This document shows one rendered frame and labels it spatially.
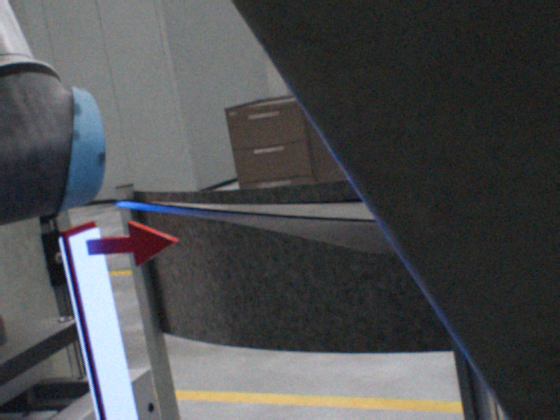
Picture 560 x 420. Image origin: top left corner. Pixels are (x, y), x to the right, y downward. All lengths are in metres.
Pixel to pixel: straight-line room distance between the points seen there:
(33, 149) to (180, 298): 1.85
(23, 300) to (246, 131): 4.98
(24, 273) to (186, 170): 7.70
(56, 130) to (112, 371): 0.48
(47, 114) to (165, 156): 9.32
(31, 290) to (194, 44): 7.96
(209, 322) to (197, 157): 7.55
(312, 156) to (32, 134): 6.24
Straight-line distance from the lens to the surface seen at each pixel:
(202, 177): 10.30
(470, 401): 1.09
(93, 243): 0.57
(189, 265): 2.77
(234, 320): 2.69
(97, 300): 0.58
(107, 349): 0.59
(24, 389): 1.05
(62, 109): 1.06
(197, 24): 10.54
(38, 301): 2.63
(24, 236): 2.60
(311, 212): 0.41
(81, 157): 1.05
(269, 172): 7.40
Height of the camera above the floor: 1.27
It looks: 8 degrees down
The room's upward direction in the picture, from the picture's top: 10 degrees counter-clockwise
